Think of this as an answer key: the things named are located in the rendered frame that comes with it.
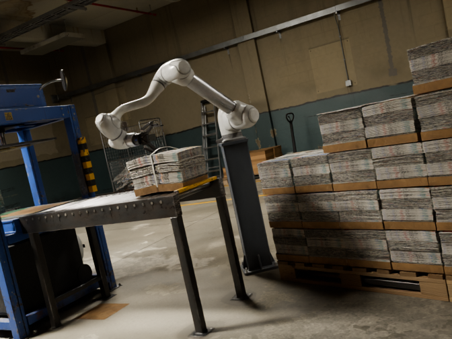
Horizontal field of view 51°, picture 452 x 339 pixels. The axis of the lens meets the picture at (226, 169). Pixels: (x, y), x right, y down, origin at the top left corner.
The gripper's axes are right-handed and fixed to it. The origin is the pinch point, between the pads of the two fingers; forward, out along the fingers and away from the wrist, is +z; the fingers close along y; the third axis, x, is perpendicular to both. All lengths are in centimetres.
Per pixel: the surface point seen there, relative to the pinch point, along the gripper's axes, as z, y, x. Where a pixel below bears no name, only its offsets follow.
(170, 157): 13.5, 11.3, 13.1
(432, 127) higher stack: 150, 10, -16
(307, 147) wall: -167, 95, -706
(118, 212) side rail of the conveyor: -20, 40, 28
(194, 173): 19.2, 24.0, 0.0
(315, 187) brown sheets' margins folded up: 79, 43, -39
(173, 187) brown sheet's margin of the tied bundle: 12.3, 29.1, 13.3
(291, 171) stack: 62, 33, -46
